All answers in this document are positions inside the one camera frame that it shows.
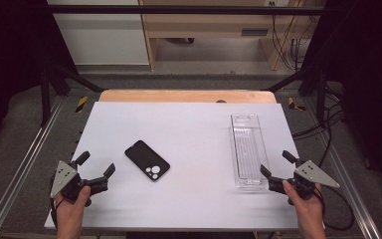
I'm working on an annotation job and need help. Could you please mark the clear plastic box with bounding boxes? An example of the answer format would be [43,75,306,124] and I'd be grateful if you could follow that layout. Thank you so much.
[229,113,272,191]

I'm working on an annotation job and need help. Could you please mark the white table board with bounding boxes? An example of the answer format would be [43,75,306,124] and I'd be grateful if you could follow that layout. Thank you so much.
[44,101,326,232]

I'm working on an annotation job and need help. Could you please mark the person's right hand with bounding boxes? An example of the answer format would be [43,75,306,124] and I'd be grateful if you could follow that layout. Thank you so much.
[282,179,324,220]

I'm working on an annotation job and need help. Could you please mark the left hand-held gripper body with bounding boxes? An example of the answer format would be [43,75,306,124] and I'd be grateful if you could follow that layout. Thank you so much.
[49,159,109,204]

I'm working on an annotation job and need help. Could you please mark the person's left hand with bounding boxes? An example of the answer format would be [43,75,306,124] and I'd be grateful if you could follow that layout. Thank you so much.
[54,185,93,218]

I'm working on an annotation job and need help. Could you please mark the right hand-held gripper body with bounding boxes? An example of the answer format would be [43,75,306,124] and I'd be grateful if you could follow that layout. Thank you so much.
[268,159,341,202]

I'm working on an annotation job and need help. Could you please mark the hanging black desk cables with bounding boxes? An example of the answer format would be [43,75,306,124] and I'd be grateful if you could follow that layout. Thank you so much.
[271,14,313,72]

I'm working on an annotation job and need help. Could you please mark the wooden table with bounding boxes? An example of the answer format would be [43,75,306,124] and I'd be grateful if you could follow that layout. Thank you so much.
[98,89,278,104]

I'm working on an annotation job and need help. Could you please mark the grey desk label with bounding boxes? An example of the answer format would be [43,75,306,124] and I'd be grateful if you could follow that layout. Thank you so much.
[241,28,270,37]

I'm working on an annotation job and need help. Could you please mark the black floor cables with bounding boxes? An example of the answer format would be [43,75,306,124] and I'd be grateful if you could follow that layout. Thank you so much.
[291,85,346,167]

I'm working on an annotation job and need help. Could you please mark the white cabinet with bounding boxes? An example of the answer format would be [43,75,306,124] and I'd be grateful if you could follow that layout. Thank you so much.
[46,0,150,67]

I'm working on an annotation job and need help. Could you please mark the black frame crossbar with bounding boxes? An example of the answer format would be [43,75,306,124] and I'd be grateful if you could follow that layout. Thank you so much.
[48,4,326,16]

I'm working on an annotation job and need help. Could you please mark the light wooden desk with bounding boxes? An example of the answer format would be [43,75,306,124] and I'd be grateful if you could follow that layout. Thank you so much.
[138,0,326,72]

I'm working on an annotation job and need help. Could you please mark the black phone case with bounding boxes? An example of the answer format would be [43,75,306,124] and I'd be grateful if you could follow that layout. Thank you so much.
[123,139,171,182]

